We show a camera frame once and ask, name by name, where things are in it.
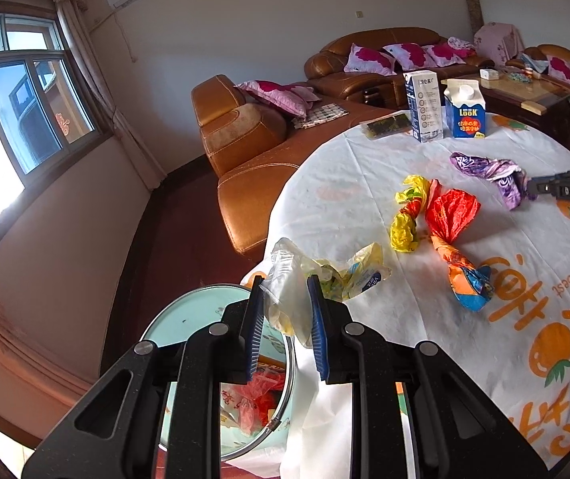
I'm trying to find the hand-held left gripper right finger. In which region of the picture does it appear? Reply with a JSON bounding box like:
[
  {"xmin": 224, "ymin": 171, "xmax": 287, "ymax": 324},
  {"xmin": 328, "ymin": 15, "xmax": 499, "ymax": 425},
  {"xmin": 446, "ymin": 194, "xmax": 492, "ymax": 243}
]
[{"xmin": 307, "ymin": 274, "xmax": 549, "ymax": 479}]

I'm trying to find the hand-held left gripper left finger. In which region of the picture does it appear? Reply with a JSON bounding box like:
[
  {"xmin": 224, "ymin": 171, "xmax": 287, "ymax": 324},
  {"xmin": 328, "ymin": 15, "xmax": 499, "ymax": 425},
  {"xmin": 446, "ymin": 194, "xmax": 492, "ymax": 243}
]
[{"xmin": 22, "ymin": 274, "xmax": 266, "ymax": 479}]

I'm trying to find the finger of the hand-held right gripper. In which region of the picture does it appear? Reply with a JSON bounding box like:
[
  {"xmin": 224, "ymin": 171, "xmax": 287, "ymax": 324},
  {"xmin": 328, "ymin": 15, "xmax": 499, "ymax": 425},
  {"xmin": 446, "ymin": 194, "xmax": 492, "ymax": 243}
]
[{"xmin": 526, "ymin": 168, "xmax": 570, "ymax": 206}]

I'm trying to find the clear plastic bag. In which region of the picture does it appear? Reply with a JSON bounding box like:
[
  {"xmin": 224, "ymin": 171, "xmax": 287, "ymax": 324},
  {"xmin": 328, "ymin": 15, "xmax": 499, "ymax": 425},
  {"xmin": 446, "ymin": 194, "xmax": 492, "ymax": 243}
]
[{"xmin": 264, "ymin": 238, "xmax": 316, "ymax": 350}]

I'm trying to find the light green trash bin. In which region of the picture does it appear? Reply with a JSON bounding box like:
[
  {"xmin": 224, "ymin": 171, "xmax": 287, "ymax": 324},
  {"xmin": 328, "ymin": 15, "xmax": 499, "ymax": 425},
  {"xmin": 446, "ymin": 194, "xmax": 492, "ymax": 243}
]
[{"xmin": 140, "ymin": 283, "xmax": 296, "ymax": 463}]

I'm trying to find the yellow printed plastic wrapper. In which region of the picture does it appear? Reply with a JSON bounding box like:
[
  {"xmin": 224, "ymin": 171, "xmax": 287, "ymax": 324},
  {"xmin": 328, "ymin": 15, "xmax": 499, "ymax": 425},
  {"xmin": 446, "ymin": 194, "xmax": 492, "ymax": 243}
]
[{"xmin": 310, "ymin": 242, "xmax": 393, "ymax": 303}]

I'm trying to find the purple wrapper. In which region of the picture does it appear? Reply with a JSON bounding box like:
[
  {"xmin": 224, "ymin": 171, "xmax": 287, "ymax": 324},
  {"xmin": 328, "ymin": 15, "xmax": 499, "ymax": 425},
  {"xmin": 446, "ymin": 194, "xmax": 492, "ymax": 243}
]
[{"xmin": 449, "ymin": 152, "xmax": 536, "ymax": 211}]

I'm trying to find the wooden glass top coffee table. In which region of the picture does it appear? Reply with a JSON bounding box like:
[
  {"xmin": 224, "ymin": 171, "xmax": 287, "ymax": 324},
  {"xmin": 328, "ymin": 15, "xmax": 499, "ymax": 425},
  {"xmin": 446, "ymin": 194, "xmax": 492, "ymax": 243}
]
[{"xmin": 439, "ymin": 67, "xmax": 570, "ymax": 133}]

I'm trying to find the pink floral pillow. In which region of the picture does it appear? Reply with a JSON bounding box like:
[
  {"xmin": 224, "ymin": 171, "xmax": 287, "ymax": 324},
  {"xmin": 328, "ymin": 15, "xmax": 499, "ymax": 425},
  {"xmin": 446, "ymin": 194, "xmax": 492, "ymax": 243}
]
[
  {"xmin": 344, "ymin": 43, "xmax": 398, "ymax": 76},
  {"xmin": 383, "ymin": 42, "xmax": 431, "ymax": 70},
  {"xmin": 235, "ymin": 80, "xmax": 318, "ymax": 120},
  {"xmin": 547, "ymin": 56, "xmax": 570, "ymax": 86},
  {"xmin": 447, "ymin": 36, "xmax": 478, "ymax": 59},
  {"xmin": 422, "ymin": 44, "xmax": 467, "ymax": 67}
]

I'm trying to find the red printed plastic bag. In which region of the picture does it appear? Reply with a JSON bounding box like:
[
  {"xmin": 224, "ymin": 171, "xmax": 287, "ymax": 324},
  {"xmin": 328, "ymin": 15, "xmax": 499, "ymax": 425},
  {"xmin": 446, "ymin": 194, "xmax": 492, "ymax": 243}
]
[{"xmin": 221, "ymin": 362, "xmax": 286, "ymax": 434}]

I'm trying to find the brown leather armchair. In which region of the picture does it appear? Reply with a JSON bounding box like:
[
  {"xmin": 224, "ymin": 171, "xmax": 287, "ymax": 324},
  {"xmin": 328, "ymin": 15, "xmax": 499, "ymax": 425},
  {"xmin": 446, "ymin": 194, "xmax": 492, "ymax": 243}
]
[{"xmin": 504, "ymin": 44, "xmax": 570, "ymax": 91}]

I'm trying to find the red translucent plastic bag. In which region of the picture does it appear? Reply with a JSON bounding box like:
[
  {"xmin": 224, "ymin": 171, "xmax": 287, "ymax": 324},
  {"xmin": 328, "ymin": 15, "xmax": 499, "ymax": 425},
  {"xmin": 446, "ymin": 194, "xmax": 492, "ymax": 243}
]
[{"xmin": 425, "ymin": 188, "xmax": 481, "ymax": 243}]

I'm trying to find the blue gable top milk carton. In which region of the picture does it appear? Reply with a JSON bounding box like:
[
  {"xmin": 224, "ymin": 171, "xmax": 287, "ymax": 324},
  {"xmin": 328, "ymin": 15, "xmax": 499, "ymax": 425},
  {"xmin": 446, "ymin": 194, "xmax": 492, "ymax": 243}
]
[{"xmin": 443, "ymin": 80, "xmax": 487, "ymax": 140}]

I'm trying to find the pink cloth cover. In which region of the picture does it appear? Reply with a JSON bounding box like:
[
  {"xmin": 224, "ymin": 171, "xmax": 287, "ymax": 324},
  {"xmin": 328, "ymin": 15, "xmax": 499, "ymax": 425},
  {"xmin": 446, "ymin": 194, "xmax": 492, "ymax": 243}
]
[{"xmin": 474, "ymin": 22, "xmax": 526, "ymax": 61}]

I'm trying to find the orange blue snack wrapper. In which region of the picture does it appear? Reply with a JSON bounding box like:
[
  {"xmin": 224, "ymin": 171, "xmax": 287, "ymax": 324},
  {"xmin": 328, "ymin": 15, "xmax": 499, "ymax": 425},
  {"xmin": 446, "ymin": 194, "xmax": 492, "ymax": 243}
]
[{"xmin": 431, "ymin": 234, "xmax": 495, "ymax": 313}]

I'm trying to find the yellow crumpled plastic wrapper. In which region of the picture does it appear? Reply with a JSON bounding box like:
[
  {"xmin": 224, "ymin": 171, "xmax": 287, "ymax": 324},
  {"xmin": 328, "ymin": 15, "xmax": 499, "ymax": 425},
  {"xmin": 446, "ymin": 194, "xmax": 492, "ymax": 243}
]
[{"xmin": 389, "ymin": 174, "xmax": 433, "ymax": 255}]

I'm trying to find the white fruit print tablecloth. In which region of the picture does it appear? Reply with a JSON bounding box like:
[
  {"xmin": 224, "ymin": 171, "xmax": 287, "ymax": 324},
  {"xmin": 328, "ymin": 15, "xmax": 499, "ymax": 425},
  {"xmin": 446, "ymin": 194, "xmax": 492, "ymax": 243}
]
[{"xmin": 241, "ymin": 110, "xmax": 570, "ymax": 479}]

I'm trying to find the tall white blue milk carton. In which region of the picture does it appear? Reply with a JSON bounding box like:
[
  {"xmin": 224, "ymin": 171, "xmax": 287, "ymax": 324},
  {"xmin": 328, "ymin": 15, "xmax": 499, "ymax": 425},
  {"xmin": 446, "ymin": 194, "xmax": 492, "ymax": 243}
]
[{"xmin": 403, "ymin": 70, "xmax": 445, "ymax": 144}]

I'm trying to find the rolled straw mat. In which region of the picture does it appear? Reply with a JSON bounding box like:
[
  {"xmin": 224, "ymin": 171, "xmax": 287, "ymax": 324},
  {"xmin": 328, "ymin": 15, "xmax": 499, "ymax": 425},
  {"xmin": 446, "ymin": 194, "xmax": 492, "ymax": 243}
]
[{"xmin": 465, "ymin": 0, "xmax": 481, "ymax": 37}]

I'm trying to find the brown leather chaise sofa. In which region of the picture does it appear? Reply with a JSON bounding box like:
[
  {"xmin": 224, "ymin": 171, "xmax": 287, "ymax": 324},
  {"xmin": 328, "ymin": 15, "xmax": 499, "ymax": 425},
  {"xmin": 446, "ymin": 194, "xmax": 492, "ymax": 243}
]
[{"xmin": 190, "ymin": 74, "xmax": 365, "ymax": 256}]

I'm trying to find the dark green snack packet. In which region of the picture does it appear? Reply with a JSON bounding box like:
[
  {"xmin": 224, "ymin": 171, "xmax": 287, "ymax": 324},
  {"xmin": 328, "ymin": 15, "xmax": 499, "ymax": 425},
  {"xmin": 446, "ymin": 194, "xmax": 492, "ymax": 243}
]
[{"xmin": 359, "ymin": 113, "xmax": 413, "ymax": 139}]

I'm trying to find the dark wooden side table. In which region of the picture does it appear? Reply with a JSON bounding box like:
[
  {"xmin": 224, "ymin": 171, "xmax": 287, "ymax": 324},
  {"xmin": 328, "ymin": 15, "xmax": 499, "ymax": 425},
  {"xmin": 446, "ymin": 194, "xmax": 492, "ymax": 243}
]
[{"xmin": 362, "ymin": 87, "xmax": 396, "ymax": 109}]

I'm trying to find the checked cloth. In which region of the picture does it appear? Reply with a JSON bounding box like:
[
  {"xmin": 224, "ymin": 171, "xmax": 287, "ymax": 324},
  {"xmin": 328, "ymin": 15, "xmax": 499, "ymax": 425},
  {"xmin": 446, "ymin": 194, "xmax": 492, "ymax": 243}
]
[{"xmin": 292, "ymin": 102, "xmax": 350, "ymax": 131}]

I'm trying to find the brown leather long sofa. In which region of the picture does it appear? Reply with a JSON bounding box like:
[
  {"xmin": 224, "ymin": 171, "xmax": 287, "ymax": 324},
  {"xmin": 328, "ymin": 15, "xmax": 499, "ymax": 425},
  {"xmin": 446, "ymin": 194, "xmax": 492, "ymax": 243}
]
[{"xmin": 304, "ymin": 27, "xmax": 496, "ymax": 111}]

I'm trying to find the beige curtain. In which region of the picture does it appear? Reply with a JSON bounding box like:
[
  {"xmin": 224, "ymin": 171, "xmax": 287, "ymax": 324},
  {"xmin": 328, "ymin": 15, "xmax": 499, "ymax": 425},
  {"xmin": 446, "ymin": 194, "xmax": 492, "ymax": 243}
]
[{"xmin": 4, "ymin": 0, "xmax": 167, "ymax": 191}]

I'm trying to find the window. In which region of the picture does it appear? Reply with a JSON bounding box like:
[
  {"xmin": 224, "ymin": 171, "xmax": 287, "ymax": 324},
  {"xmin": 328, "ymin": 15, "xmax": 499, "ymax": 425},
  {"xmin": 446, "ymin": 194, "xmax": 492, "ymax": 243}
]
[{"xmin": 0, "ymin": 1, "xmax": 112, "ymax": 266}]

